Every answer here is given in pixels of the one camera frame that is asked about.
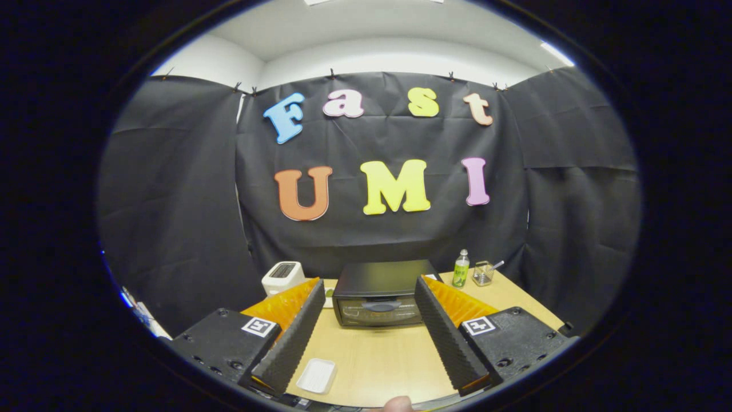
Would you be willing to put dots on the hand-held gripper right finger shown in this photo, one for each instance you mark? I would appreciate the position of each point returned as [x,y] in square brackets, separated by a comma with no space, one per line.
[443,337]

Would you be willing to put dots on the clear glass holder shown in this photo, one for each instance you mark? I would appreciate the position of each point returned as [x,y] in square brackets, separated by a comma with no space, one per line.
[483,276]

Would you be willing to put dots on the colourful packets clutter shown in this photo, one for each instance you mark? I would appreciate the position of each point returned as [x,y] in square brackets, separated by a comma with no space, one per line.
[143,315]

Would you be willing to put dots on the green drink bottle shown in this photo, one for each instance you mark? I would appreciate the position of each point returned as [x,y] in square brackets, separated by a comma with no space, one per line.
[460,274]

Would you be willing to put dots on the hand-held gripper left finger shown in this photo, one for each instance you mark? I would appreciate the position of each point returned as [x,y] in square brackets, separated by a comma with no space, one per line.
[294,340]

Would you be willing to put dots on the black toaster oven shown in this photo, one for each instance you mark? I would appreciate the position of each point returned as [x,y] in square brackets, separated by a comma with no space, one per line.
[377,274]

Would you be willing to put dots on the white foam tray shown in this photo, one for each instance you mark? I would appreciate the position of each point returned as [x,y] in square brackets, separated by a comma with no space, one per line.
[316,375]

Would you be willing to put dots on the white pop-up toaster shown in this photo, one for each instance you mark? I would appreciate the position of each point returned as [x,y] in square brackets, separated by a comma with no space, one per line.
[283,277]

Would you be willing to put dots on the metal spoon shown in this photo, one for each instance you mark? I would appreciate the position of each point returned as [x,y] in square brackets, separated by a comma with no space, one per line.
[497,265]

